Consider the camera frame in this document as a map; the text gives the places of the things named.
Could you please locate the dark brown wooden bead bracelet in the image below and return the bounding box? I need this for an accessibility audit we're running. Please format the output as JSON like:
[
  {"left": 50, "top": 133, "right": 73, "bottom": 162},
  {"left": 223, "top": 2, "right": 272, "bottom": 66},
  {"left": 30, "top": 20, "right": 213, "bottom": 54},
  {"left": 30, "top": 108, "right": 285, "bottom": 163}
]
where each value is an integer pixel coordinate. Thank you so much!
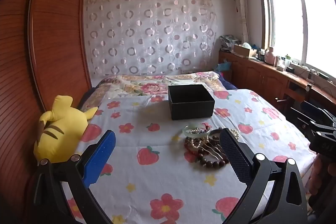
[{"left": 197, "top": 144, "right": 230, "bottom": 168}]

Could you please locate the strawberry print blanket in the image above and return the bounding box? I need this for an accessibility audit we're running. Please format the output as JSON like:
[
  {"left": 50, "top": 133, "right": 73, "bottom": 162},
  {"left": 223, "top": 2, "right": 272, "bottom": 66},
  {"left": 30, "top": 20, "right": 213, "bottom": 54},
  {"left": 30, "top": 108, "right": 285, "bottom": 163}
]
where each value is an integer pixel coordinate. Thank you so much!
[{"left": 64, "top": 88, "right": 317, "bottom": 224}]

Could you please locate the blue plastic bag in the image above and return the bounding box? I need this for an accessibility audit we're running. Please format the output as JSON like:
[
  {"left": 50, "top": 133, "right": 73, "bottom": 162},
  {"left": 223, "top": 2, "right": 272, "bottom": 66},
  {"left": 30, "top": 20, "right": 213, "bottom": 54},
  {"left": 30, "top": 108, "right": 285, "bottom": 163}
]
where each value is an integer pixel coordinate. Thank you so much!
[{"left": 213, "top": 61, "right": 233, "bottom": 73}]

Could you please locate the floral quilt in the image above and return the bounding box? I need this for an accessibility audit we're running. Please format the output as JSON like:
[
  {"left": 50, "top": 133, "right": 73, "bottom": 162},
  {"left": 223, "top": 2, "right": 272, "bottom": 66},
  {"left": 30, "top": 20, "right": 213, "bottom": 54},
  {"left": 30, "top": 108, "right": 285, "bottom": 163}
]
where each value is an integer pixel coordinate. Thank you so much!
[{"left": 80, "top": 71, "right": 227, "bottom": 112}]

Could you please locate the white pearl necklace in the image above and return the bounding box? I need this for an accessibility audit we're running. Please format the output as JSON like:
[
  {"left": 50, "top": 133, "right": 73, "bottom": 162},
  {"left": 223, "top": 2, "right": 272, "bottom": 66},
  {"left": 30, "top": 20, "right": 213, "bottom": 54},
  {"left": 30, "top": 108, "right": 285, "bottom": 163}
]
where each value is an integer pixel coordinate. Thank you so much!
[{"left": 185, "top": 127, "right": 240, "bottom": 154}]

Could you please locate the pink jar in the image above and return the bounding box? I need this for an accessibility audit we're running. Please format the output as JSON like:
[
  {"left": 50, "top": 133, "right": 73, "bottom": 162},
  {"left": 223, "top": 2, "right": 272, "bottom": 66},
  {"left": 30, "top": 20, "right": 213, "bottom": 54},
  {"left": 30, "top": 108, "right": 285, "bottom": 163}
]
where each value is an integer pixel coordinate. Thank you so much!
[{"left": 265, "top": 47, "right": 276, "bottom": 65}]

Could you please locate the pale tied window curtain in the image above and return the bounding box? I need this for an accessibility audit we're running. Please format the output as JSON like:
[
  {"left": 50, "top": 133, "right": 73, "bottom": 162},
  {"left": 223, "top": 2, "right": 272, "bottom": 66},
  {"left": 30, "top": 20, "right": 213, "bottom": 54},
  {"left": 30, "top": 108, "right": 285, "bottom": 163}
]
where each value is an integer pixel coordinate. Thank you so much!
[{"left": 230, "top": 0, "right": 250, "bottom": 44}]

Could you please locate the yellow plush toy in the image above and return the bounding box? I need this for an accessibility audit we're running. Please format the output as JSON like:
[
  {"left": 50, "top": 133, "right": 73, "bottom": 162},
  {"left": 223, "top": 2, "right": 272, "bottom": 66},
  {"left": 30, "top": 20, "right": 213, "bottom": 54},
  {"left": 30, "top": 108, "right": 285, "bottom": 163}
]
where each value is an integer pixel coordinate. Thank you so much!
[{"left": 33, "top": 94, "right": 98, "bottom": 163}]

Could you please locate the long wooden cabinet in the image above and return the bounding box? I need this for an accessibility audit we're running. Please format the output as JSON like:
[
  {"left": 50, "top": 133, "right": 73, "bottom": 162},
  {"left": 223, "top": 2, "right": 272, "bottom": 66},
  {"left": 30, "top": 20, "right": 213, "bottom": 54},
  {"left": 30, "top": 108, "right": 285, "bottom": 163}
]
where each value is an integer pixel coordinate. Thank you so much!
[{"left": 217, "top": 50, "right": 336, "bottom": 121}]

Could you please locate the wooden chair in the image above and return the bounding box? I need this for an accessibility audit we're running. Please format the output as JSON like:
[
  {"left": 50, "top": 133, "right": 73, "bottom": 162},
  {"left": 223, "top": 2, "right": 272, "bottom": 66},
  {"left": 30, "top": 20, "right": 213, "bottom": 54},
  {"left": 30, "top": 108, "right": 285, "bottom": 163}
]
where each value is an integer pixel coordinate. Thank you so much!
[{"left": 274, "top": 83, "right": 314, "bottom": 115}]

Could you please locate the wooden framed window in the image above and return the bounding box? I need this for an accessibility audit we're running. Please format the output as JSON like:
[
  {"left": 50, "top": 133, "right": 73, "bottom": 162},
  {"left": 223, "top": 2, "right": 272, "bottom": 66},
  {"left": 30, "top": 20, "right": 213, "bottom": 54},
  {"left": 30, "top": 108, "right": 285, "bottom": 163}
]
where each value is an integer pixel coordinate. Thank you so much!
[{"left": 255, "top": 0, "right": 336, "bottom": 83}]

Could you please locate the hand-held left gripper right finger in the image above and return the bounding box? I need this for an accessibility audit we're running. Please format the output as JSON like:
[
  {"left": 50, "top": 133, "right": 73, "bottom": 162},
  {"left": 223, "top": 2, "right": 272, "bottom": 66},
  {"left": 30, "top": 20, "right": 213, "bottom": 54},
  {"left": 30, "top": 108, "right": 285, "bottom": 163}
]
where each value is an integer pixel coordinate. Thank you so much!
[{"left": 219, "top": 128, "right": 308, "bottom": 224}]

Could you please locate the person's right hand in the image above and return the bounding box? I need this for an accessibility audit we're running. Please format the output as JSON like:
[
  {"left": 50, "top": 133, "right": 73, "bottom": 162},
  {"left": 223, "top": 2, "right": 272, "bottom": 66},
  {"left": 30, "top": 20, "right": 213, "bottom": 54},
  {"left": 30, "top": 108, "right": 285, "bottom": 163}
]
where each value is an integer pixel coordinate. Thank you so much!
[{"left": 310, "top": 154, "right": 336, "bottom": 189}]

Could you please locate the pale green jade bangle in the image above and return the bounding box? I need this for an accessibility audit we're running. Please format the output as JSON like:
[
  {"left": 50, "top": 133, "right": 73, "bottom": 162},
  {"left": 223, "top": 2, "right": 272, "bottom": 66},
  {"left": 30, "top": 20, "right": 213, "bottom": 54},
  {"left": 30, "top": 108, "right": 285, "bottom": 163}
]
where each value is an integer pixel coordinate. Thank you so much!
[{"left": 182, "top": 124, "right": 212, "bottom": 138}]

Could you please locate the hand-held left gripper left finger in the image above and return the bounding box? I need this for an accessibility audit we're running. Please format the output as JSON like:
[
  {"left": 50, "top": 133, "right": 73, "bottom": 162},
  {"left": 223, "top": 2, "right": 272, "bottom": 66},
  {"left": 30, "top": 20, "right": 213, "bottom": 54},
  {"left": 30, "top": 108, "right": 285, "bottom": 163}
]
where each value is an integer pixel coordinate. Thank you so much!
[{"left": 32, "top": 130, "right": 116, "bottom": 224}]

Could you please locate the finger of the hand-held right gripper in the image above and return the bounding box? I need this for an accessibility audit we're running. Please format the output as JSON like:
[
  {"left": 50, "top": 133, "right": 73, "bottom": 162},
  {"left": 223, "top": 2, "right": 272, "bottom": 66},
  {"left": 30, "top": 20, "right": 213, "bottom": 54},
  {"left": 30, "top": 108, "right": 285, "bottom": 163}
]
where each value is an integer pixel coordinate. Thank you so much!
[
  {"left": 300, "top": 100, "right": 336, "bottom": 123},
  {"left": 309, "top": 120, "right": 336, "bottom": 134}
]

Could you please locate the circle patterned sheer wall curtain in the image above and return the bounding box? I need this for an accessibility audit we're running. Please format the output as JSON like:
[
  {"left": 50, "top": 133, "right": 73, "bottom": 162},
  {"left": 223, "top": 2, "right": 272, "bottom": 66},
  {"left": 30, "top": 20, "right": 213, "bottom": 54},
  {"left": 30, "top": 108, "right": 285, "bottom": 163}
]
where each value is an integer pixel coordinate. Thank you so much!
[{"left": 83, "top": 0, "right": 219, "bottom": 77}]

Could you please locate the wooden slatted wardrobe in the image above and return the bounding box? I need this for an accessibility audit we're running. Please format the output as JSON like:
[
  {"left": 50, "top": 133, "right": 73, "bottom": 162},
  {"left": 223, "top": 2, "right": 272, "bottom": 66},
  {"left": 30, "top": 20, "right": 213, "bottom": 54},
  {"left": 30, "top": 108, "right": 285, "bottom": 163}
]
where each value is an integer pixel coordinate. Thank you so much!
[{"left": 0, "top": 0, "right": 93, "bottom": 224}]

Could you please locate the cardboard tissue box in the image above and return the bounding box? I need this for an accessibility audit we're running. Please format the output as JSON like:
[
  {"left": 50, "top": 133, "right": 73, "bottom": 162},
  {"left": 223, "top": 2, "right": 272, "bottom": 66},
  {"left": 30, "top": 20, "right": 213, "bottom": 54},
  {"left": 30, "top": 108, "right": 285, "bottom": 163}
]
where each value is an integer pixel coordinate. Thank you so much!
[{"left": 233, "top": 42, "right": 258, "bottom": 58}]

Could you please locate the black square storage box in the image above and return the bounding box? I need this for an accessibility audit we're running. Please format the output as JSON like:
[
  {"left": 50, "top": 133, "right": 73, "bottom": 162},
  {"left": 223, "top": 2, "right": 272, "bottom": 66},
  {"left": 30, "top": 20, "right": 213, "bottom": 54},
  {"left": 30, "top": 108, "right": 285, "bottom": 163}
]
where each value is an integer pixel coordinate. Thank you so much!
[{"left": 167, "top": 84, "right": 216, "bottom": 121}]

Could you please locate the pile of folded cloths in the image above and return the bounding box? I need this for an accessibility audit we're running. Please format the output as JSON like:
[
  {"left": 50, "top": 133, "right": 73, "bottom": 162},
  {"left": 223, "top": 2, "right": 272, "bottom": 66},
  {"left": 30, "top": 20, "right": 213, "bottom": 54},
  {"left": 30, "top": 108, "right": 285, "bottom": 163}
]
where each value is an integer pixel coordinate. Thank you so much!
[{"left": 219, "top": 34, "right": 241, "bottom": 53}]

